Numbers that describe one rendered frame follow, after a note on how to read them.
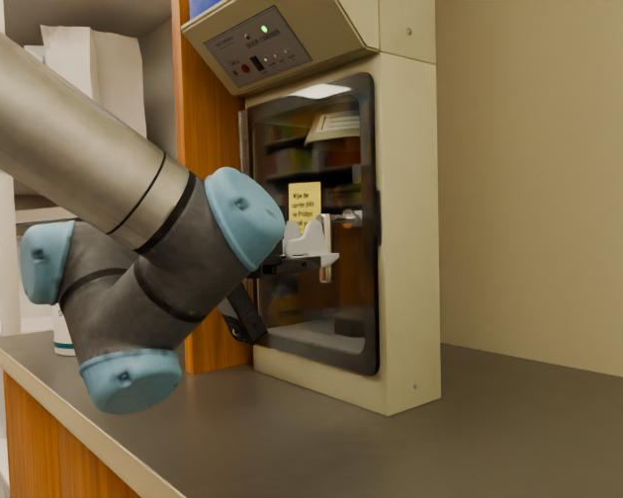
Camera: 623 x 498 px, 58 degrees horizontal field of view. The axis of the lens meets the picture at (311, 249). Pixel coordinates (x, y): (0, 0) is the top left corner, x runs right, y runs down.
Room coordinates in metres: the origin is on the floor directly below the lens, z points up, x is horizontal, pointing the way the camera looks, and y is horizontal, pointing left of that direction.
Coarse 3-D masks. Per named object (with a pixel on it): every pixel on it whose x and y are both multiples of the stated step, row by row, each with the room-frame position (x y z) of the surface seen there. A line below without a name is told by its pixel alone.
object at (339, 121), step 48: (288, 96) 0.86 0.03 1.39; (336, 96) 0.77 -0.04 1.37; (288, 144) 0.86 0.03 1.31; (336, 144) 0.77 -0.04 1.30; (288, 192) 0.86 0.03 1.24; (336, 192) 0.77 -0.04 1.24; (336, 240) 0.78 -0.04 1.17; (288, 288) 0.87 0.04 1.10; (336, 288) 0.78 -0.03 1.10; (288, 336) 0.87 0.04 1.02; (336, 336) 0.78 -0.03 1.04
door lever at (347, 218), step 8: (320, 216) 0.72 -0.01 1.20; (328, 216) 0.72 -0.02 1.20; (336, 216) 0.74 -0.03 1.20; (344, 216) 0.74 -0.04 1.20; (352, 216) 0.75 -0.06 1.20; (328, 224) 0.72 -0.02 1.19; (344, 224) 0.76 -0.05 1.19; (352, 224) 0.75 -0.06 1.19; (328, 232) 0.72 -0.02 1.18; (328, 240) 0.72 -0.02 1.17; (328, 248) 0.72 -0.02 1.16; (320, 272) 0.73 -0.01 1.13; (328, 272) 0.72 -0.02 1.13; (320, 280) 0.73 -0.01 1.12; (328, 280) 0.72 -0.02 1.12
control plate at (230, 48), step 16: (256, 16) 0.77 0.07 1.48; (272, 16) 0.76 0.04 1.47; (224, 32) 0.84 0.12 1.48; (240, 32) 0.82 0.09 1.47; (256, 32) 0.80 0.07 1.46; (272, 32) 0.78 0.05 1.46; (288, 32) 0.76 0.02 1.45; (208, 48) 0.89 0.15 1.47; (224, 48) 0.87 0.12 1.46; (240, 48) 0.85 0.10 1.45; (256, 48) 0.83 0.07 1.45; (272, 48) 0.81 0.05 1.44; (304, 48) 0.77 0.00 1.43; (224, 64) 0.90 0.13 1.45; (240, 64) 0.87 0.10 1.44; (272, 64) 0.83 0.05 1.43; (288, 64) 0.81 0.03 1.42; (240, 80) 0.91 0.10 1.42; (256, 80) 0.88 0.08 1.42
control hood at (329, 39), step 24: (240, 0) 0.77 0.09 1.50; (264, 0) 0.74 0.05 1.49; (288, 0) 0.72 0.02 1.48; (312, 0) 0.70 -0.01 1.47; (336, 0) 0.68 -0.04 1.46; (360, 0) 0.70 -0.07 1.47; (192, 24) 0.87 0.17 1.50; (216, 24) 0.84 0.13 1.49; (288, 24) 0.75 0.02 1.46; (312, 24) 0.73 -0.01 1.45; (336, 24) 0.71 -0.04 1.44; (360, 24) 0.70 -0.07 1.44; (312, 48) 0.76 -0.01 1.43; (336, 48) 0.74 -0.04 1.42; (360, 48) 0.72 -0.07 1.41; (216, 72) 0.93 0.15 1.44; (288, 72) 0.83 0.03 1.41; (312, 72) 0.82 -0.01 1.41; (240, 96) 0.96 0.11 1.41
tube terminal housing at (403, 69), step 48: (384, 0) 0.73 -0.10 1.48; (432, 0) 0.79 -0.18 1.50; (384, 48) 0.73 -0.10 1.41; (432, 48) 0.79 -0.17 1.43; (384, 96) 0.73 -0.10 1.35; (432, 96) 0.79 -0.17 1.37; (384, 144) 0.73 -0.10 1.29; (432, 144) 0.79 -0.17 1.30; (384, 192) 0.72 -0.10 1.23; (432, 192) 0.79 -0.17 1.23; (384, 240) 0.72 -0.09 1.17; (432, 240) 0.78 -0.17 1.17; (384, 288) 0.73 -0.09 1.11; (432, 288) 0.78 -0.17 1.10; (384, 336) 0.73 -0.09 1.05; (432, 336) 0.78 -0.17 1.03; (336, 384) 0.80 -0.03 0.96; (384, 384) 0.73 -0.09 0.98; (432, 384) 0.78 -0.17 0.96
